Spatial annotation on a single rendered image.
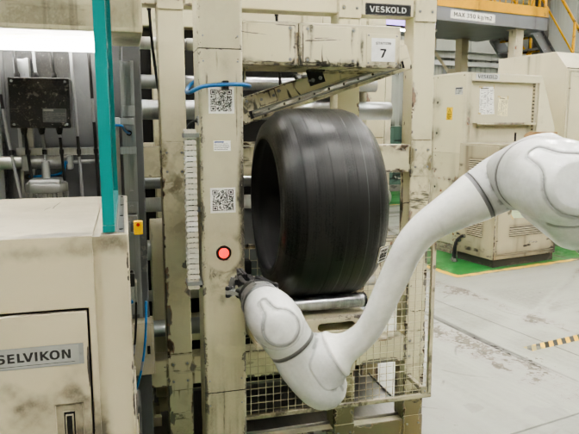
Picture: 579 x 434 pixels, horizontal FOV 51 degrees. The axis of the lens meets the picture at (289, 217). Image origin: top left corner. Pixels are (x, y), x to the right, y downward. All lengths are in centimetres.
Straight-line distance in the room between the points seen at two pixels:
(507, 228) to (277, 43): 473
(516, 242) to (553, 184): 566
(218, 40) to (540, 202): 110
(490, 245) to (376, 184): 478
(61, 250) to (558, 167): 77
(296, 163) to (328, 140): 12
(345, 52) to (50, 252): 141
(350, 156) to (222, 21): 53
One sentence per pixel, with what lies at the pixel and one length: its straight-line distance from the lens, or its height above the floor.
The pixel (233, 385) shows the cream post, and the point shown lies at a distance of 196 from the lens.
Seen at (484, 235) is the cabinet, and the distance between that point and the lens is 648.
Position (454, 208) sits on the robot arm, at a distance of 117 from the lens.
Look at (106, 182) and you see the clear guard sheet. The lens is 100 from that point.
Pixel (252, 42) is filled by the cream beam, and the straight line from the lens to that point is 208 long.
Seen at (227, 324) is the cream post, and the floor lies 84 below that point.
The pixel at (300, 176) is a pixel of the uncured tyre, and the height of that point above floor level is 130.
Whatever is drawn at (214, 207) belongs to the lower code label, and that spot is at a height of 120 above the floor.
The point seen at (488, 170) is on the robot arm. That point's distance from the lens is 117.
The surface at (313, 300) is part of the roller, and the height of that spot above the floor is 91.
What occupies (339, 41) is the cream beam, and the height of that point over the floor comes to 172.
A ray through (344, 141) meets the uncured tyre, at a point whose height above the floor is 139.
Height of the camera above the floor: 144
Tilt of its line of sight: 9 degrees down
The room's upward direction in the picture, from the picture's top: straight up
